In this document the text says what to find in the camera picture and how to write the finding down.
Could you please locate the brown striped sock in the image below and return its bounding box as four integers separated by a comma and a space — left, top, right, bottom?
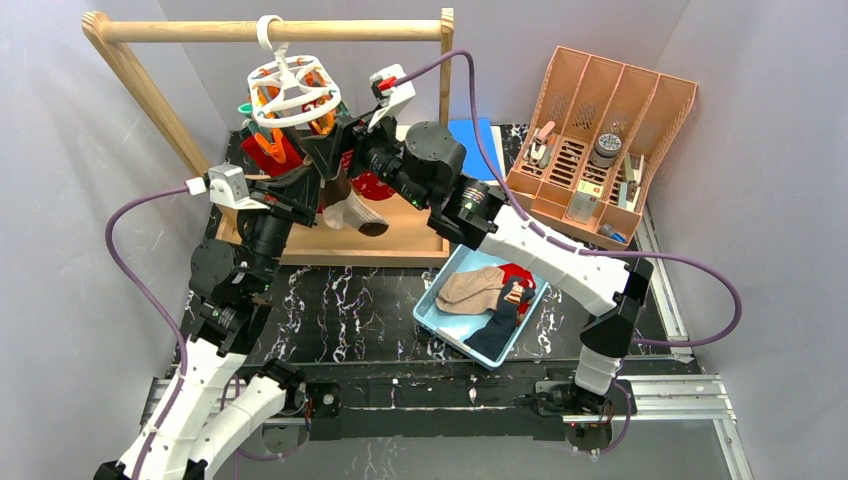
320, 174, 389, 237

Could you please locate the white sock hanger with clips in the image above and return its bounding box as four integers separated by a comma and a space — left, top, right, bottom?
240, 15, 342, 165

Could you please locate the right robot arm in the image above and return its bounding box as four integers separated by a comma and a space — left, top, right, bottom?
298, 115, 653, 413

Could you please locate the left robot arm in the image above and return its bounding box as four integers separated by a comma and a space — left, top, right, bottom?
96, 164, 322, 479

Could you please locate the wooden clothes rack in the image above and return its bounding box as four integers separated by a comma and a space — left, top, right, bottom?
82, 8, 455, 267

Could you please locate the red santa hanging sock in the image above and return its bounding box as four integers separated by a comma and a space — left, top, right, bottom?
341, 150, 396, 201

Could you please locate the long red hanging sock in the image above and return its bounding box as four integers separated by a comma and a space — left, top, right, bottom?
240, 134, 303, 177

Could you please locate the blue folder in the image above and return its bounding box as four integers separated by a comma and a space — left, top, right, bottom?
448, 117, 503, 185

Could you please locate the beige sock in basket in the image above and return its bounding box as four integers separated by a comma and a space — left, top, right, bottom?
435, 266, 504, 315

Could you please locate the stapler in organizer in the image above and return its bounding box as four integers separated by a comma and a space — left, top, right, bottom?
525, 120, 556, 169

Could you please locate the light blue plastic basket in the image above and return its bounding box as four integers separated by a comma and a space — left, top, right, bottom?
413, 246, 549, 370

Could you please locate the red sock in basket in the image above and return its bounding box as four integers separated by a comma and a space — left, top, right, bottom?
497, 263, 536, 320

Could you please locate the navy sock in basket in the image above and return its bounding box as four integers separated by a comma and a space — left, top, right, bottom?
464, 304, 523, 361

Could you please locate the white small box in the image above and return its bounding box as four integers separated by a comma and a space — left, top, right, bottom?
566, 180, 603, 224

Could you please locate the pink desk file organizer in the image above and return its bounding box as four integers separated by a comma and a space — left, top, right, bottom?
506, 47, 697, 250

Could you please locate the grey round tin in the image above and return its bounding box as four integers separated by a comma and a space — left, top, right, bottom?
589, 133, 623, 168

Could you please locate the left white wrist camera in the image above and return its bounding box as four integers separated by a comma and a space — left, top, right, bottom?
184, 164, 270, 211

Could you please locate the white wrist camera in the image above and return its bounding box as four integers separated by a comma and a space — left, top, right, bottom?
184, 164, 270, 211
367, 63, 416, 132

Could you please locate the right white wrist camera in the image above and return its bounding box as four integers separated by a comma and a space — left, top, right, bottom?
367, 63, 416, 132

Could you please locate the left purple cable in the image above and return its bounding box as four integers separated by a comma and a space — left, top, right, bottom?
104, 185, 210, 480

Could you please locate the purple cable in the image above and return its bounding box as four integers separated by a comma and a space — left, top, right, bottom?
104, 185, 210, 480
394, 48, 743, 350

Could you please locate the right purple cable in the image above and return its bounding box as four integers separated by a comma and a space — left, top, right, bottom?
394, 48, 743, 350

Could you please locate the metal base rail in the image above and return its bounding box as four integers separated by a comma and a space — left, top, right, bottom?
142, 370, 737, 442

